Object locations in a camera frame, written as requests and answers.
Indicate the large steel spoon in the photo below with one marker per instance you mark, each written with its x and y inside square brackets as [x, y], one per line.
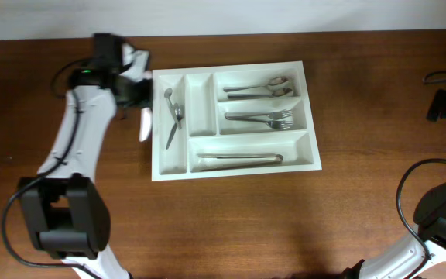
[283, 92]
[272, 85]

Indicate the pink handled utensil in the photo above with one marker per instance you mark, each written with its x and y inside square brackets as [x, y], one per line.
[146, 124]

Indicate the small metal spoon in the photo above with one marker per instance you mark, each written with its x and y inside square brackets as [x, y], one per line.
[179, 113]
[167, 95]

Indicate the white plastic cutlery tray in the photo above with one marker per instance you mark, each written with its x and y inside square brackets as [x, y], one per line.
[204, 128]

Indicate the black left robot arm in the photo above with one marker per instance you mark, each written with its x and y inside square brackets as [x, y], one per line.
[65, 216]

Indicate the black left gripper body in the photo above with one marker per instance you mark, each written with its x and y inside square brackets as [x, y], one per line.
[142, 94]

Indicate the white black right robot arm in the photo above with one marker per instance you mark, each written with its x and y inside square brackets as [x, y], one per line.
[425, 244]

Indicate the steel fork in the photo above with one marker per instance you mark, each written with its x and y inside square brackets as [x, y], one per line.
[282, 114]
[273, 124]

